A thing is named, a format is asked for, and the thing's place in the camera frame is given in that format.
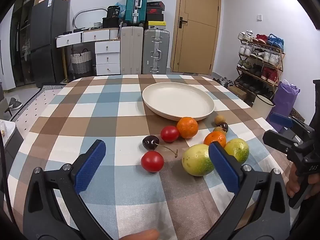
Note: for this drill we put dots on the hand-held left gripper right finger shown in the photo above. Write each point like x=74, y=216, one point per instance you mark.
x=225, y=167

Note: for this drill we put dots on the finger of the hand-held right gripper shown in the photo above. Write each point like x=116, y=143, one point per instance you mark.
x=280, y=140
x=281, y=120

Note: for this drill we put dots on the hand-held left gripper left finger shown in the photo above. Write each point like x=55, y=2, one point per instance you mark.
x=90, y=165

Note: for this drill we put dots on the green yellow passion fruit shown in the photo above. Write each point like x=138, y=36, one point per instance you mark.
x=195, y=160

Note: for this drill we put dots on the orange mandarin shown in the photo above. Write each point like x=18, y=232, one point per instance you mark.
x=187, y=127
x=214, y=137

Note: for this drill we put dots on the brown kiwi fruit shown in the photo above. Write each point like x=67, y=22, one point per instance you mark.
x=218, y=129

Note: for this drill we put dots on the dark stemless cherry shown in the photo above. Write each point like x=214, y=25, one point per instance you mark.
x=224, y=126

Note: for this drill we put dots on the brown longan with twig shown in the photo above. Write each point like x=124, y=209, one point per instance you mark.
x=220, y=120

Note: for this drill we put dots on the red cherry tomato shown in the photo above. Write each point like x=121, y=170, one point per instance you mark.
x=152, y=161
x=170, y=133

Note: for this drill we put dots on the dark cherry with stem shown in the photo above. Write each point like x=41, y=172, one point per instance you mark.
x=150, y=142

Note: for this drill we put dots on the cream round plate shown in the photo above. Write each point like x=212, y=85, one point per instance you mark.
x=175, y=100

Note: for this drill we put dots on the person's right hand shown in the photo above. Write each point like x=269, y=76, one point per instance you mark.
x=291, y=182

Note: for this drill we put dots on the person's left hand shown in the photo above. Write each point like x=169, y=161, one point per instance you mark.
x=142, y=235

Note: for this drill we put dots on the patterned doormat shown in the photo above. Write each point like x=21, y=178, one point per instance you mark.
x=298, y=115

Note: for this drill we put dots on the purple bag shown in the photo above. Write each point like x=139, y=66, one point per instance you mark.
x=285, y=100

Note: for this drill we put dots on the white enamel bucket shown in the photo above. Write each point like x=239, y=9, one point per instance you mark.
x=262, y=105

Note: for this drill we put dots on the small cardboard box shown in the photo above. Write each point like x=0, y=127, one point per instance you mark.
x=237, y=92

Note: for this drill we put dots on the checked tablecloth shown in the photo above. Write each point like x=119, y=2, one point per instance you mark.
x=100, y=110

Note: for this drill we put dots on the wooden shoe rack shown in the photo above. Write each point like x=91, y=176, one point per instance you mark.
x=262, y=66

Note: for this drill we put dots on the white grey sneaker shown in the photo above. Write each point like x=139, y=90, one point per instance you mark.
x=230, y=83

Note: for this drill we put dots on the row of shoes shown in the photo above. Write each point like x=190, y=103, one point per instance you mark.
x=268, y=56

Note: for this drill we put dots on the dotted floor rug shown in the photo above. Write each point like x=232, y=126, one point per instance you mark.
x=37, y=102

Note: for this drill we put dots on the grey slippers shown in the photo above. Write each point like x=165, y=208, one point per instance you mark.
x=15, y=103

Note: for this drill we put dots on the woven laundry basket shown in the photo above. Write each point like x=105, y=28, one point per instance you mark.
x=81, y=62

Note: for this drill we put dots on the white drawer desk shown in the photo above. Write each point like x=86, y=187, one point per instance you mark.
x=107, y=55

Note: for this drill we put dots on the wooden door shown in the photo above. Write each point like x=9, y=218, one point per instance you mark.
x=197, y=37

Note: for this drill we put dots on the beige suitcase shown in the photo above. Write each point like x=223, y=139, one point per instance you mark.
x=131, y=50

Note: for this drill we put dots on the dark grey fridge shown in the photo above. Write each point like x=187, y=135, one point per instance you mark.
x=47, y=42

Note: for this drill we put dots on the silver grey suitcase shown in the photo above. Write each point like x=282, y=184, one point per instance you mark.
x=156, y=52

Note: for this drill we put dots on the black open wardrobe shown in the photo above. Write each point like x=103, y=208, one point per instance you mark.
x=23, y=42

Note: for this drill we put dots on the white plastic basket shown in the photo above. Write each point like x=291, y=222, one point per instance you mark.
x=98, y=25

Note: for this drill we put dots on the black storage box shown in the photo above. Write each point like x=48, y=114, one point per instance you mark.
x=111, y=22

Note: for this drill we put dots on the curved metal tube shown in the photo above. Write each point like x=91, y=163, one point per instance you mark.
x=86, y=11

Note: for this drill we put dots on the yellow white shoe box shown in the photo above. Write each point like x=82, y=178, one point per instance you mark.
x=155, y=25

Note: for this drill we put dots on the black printed bag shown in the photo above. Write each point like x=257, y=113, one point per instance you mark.
x=113, y=11

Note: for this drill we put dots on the blue plastic bag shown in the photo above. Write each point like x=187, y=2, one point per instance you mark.
x=121, y=6

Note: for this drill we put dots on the teal suitcase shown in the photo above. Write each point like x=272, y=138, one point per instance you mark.
x=136, y=5

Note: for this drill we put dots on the red black shoe box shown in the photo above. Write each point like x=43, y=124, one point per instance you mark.
x=155, y=10

